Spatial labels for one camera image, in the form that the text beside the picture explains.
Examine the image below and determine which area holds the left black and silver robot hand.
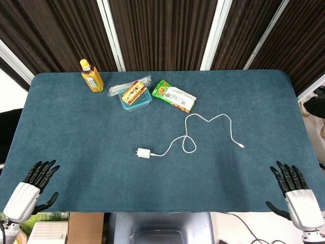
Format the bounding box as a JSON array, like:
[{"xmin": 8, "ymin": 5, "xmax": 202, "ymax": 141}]
[{"xmin": 3, "ymin": 160, "xmax": 61, "ymax": 224}]

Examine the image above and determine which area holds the clear blue-rimmed container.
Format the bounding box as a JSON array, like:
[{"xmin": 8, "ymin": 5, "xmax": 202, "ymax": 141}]
[{"xmin": 118, "ymin": 87, "xmax": 153, "ymax": 112}]

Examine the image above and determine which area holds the yellow tea bottle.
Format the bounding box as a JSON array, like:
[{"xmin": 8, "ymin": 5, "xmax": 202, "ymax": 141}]
[{"xmin": 80, "ymin": 58, "xmax": 104, "ymax": 94}]

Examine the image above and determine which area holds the white charging cable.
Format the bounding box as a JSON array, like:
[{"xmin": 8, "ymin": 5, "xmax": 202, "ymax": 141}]
[{"xmin": 149, "ymin": 113, "xmax": 245, "ymax": 157}]

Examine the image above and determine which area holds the green printed carton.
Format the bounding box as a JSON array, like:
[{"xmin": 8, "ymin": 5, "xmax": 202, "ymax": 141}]
[{"xmin": 0, "ymin": 212, "xmax": 71, "ymax": 231}]

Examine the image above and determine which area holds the grey bin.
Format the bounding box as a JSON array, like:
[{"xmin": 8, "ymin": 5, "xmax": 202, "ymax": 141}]
[{"xmin": 108, "ymin": 212, "xmax": 216, "ymax": 244}]

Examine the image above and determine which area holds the red and yellow box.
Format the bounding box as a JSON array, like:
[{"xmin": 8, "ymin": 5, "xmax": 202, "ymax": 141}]
[{"xmin": 120, "ymin": 80, "xmax": 147, "ymax": 106}]

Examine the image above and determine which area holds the white partition post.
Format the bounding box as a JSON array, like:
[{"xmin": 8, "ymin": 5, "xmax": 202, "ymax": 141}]
[
  {"xmin": 96, "ymin": 0, "xmax": 126, "ymax": 72},
  {"xmin": 243, "ymin": 0, "xmax": 290, "ymax": 71},
  {"xmin": 297, "ymin": 73, "xmax": 325, "ymax": 102},
  {"xmin": 200, "ymin": 0, "xmax": 233, "ymax": 71},
  {"xmin": 0, "ymin": 39, "xmax": 35, "ymax": 84}
]

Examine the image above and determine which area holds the dark brown partition panel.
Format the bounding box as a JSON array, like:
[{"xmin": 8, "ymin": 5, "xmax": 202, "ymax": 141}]
[
  {"xmin": 247, "ymin": 0, "xmax": 325, "ymax": 96},
  {"xmin": 0, "ymin": 0, "xmax": 119, "ymax": 89},
  {"xmin": 108, "ymin": 0, "xmax": 219, "ymax": 72},
  {"xmin": 210, "ymin": 0, "xmax": 284, "ymax": 71}
]

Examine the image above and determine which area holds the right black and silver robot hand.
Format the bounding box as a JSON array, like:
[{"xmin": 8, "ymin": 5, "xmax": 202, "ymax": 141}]
[{"xmin": 265, "ymin": 161, "xmax": 325, "ymax": 231}]

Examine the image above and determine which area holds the clear plastic cutlery packet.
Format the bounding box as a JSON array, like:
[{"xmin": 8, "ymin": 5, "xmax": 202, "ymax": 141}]
[{"xmin": 106, "ymin": 74, "xmax": 152, "ymax": 97}]

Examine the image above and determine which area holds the white box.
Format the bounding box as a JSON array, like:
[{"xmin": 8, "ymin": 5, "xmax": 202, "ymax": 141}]
[{"xmin": 27, "ymin": 221, "xmax": 69, "ymax": 244}]

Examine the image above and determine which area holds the blue table cloth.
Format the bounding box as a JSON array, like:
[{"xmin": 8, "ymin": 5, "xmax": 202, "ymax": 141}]
[{"xmin": 0, "ymin": 70, "xmax": 325, "ymax": 214}]

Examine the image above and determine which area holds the green snack bag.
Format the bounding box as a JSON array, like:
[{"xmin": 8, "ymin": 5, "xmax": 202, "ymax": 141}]
[{"xmin": 151, "ymin": 79, "xmax": 198, "ymax": 114}]

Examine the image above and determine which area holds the white charger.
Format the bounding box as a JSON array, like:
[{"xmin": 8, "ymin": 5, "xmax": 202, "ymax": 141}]
[{"xmin": 134, "ymin": 147, "xmax": 151, "ymax": 159}]

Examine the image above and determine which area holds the black round object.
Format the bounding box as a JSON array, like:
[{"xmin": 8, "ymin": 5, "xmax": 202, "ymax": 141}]
[{"xmin": 303, "ymin": 94, "xmax": 325, "ymax": 119}]

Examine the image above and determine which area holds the black chair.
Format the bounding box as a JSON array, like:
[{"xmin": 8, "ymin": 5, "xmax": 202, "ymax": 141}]
[{"xmin": 0, "ymin": 108, "xmax": 23, "ymax": 163}]

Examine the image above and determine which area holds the black floor cable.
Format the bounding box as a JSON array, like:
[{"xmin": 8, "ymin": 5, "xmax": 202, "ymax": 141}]
[{"xmin": 223, "ymin": 212, "xmax": 303, "ymax": 244}]

